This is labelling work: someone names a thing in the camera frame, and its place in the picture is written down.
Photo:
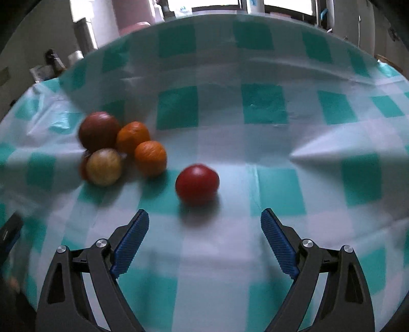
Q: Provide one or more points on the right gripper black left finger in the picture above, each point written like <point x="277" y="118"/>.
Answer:
<point x="64" y="304"/>

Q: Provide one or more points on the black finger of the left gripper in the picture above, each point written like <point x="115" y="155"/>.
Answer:
<point x="10" y="232"/>

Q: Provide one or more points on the striped yellow pepino melon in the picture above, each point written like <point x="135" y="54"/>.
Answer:
<point x="104" y="167"/>

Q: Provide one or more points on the dark red apple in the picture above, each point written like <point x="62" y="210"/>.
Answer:
<point x="99" y="130"/>

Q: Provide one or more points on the orange mandarin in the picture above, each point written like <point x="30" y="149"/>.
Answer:
<point x="151" y="158"/>
<point x="132" y="135"/>

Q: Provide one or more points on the red tomato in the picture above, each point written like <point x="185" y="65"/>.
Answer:
<point x="197" y="184"/>

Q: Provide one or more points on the dark glass bottle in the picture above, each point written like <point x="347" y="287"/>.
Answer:
<point x="52" y="59"/>

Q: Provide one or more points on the teal checkered tablecloth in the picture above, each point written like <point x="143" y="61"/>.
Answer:
<point x="288" y="116"/>

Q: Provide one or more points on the steel thermos bottle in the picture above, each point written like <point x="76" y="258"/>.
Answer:
<point x="84" y="33"/>

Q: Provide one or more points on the pink thermos jug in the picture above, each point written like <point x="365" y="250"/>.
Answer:
<point x="132" y="15"/>

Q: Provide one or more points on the white plastic bottle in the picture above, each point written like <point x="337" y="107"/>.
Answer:
<point x="255" y="6"/>

